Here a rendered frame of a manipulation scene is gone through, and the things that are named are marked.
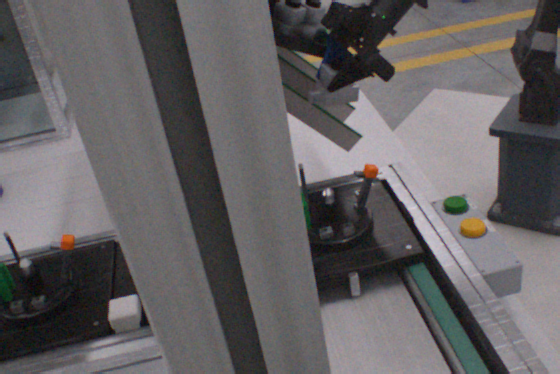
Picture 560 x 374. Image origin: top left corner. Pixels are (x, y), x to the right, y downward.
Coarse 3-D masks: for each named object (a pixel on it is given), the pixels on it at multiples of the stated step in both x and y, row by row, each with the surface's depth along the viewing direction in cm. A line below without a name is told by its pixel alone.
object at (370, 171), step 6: (366, 168) 103; (372, 168) 103; (354, 174) 104; (360, 174) 103; (366, 174) 103; (372, 174) 103; (366, 180) 104; (372, 180) 104; (366, 186) 104; (360, 192) 106; (366, 192) 105; (360, 198) 106; (366, 198) 106; (360, 204) 106
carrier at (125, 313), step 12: (120, 252) 111; (120, 264) 108; (120, 276) 105; (120, 288) 103; (132, 288) 102; (120, 300) 97; (132, 300) 97; (120, 312) 95; (132, 312) 94; (144, 312) 97; (120, 324) 95; (132, 324) 95; (144, 324) 96
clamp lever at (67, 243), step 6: (66, 240) 99; (72, 240) 99; (54, 246) 99; (60, 246) 99; (66, 246) 99; (72, 246) 99; (66, 252) 100; (66, 258) 100; (66, 264) 101; (66, 270) 101; (66, 276) 102
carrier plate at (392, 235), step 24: (312, 192) 118; (336, 192) 117; (384, 192) 115; (384, 216) 108; (384, 240) 103; (408, 240) 102; (312, 264) 101; (336, 264) 100; (360, 264) 99; (384, 264) 99; (408, 264) 100
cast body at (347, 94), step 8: (328, 64) 108; (336, 64) 106; (328, 72) 106; (336, 72) 105; (320, 80) 109; (328, 80) 106; (320, 88) 108; (344, 88) 107; (352, 88) 108; (312, 96) 108; (320, 96) 109; (328, 96) 107; (336, 96) 108; (344, 96) 108; (352, 96) 109; (328, 104) 108; (336, 104) 109
